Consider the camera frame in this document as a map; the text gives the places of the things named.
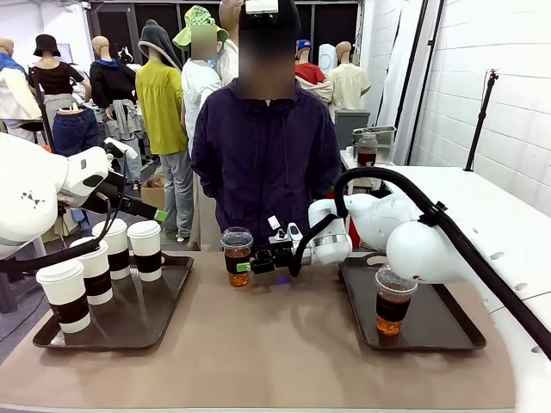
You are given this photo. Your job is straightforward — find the cardboard box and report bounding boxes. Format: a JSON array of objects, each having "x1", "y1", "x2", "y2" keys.
[{"x1": 140, "y1": 175, "x2": 167, "y2": 211}]

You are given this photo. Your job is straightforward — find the clear plastic iced tea cup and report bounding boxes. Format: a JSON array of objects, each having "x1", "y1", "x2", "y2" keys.
[
  {"x1": 374, "y1": 264, "x2": 418, "y2": 337},
  {"x1": 220, "y1": 226, "x2": 255, "y2": 289}
]

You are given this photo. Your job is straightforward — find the red bag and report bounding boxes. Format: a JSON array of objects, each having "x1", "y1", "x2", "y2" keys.
[{"x1": 345, "y1": 213, "x2": 362, "y2": 250}]

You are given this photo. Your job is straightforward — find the black tripod stand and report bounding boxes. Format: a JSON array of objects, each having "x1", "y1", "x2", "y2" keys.
[{"x1": 463, "y1": 68, "x2": 501, "y2": 173}]

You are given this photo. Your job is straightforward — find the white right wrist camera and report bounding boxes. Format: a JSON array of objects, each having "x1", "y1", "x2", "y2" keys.
[{"x1": 266, "y1": 215, "x2": 303, "y2": 243}]

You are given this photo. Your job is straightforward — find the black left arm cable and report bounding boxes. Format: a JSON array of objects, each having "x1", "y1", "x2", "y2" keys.
[{"x1": 0, "y1": 150, "x2": 129, "y2": 274}]

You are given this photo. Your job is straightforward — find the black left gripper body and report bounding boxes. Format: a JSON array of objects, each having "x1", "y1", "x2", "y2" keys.
[{"x1": 83, "y1": 170, "x2": 142, "y2": 215}]

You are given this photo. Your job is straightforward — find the white head-mounted camera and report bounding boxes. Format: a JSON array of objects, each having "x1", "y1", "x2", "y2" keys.
[{"x1": 244, "y1": 0, "x2": 280, "y2": 14}]

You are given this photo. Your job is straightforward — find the brown tray with handle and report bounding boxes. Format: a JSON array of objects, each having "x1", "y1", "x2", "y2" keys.
[
  {"x1": 337, "y1": 253, "x2": 488, "y2": 352},
  {"x1": 33, "y1": 251, "x2": 195, "y2": 350}
]

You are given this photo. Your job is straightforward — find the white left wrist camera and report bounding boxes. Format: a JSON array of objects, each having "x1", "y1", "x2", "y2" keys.
[{"x1": 102, "y1": 137, "x2": 139, "y2": 161}]

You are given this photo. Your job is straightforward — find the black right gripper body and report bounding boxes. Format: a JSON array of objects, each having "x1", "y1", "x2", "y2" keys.
[{"x1": 250, "y1": 237, "x2": 303, "y2": 276}]

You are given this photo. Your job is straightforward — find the mannequin in cream shirt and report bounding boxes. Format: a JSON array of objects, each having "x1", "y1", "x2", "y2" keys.
[{"x1": 327, "y1": 40, "x2": 373, "y2": 111}]

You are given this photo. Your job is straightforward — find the glass jar of tea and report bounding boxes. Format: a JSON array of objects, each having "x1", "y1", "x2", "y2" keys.
[{"x1": 356, "y1": 133, "x2": 379, "y2": 169}]

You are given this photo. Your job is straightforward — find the mannequin red shirt blue cap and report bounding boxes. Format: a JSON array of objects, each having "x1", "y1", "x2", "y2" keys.
[{"x1": 294, "y1": 39, "x2": 334, "y2": 105}]

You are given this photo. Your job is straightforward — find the mannequin in black hoodie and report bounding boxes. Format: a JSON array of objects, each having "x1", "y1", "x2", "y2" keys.
[{"x1": 89, "y1": 34, "x2": 144, "y2": 145}]

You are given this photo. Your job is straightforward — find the mannequin black hat black top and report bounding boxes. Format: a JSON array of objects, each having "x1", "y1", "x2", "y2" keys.
[{"x1": 30, "y1": 34, "x2": 91, "y2": 130}]

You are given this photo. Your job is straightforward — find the person in dark purple jacket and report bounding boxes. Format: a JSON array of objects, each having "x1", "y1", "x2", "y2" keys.
[{"x1": 189, "y1": 0, "x2": 344, "y2": 256}]

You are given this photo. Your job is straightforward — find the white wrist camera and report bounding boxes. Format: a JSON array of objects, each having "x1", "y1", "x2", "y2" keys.
[
  {"x1": 266, "y1": 215, "x2": 303, "y2": 243},
  {"x1": 102, "y1": 137, "x2": 139, "y2": 161}
]

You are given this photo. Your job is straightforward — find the mannequin torso in blue jeans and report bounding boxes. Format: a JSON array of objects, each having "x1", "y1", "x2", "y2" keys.
[{"x1": 52, "y1": 104, "x2": 101, "y2": 157}]

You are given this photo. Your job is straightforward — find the grey plastic bin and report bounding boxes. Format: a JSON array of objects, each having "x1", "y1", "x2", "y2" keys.
[{"x1": 334, "y1": 108, "x2": 372, "y2": 151}]

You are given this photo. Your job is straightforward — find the white side table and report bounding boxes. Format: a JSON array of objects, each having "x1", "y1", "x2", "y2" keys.
[{"x1": 338, "y1": 148, "x2": 551, "y2": 302}]

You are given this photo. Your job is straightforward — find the mannequin in white blue jacket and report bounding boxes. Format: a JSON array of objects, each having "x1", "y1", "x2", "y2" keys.
[{"x1": 0, "y1": 37, "x2": 43, "y2": 133}]

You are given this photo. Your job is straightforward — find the mannequin yellow blouse grey hood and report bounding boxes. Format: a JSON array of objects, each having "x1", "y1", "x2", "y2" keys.
[{"x1": 134, "y1": 18, "x2": 189, "y2": 157}]

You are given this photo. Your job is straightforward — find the person green checked hat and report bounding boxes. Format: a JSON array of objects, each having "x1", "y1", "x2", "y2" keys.
[{"x1": 171, "y1": 4, "x2": 230, "y2": 250}]

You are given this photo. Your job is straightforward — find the white paper cup brown sleeve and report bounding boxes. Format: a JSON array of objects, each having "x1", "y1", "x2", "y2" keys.
[
  {"x1": 91, "y1": 218, "x2": 132, "y2": 281},
  {"x1": 127, "y1": 219, "x2": 164, "y2": 283},
  {"x1": 35, "y1": 258, "x2": 92, "y2": 335},
  {"x1": 69, "y1": 236, "x2": 115, "y2": 307}
]

